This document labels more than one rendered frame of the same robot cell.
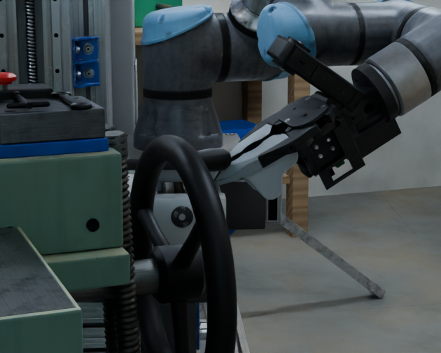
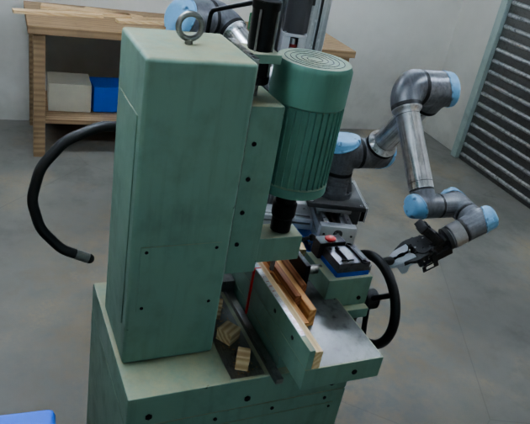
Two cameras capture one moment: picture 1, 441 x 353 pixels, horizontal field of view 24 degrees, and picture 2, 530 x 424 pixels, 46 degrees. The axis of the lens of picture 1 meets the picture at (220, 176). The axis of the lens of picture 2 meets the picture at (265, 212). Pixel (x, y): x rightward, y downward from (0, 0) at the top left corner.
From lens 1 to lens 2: 1.01 m
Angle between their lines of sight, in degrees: 17
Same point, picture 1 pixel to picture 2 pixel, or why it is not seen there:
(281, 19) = (418, 205)
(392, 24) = (456, 207)
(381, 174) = (364, 120)
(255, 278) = not seen: hidden behind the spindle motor
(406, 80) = (461, 240)
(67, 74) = not seen: hidden behind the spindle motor
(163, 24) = (341, 147)
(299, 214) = not seen: hidden behind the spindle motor
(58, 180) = (352, 284)
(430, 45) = (472, 227)
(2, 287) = (354, 341)
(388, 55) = (456, 229)
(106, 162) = (368, 278)
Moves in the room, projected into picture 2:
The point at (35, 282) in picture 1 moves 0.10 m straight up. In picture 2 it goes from (363, 339) to (373, 306)
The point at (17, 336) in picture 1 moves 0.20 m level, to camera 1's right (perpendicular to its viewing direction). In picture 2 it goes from (366, 364) to (448, 373)
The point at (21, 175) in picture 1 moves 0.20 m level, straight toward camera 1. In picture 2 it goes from (341, 283) to (370, 334)
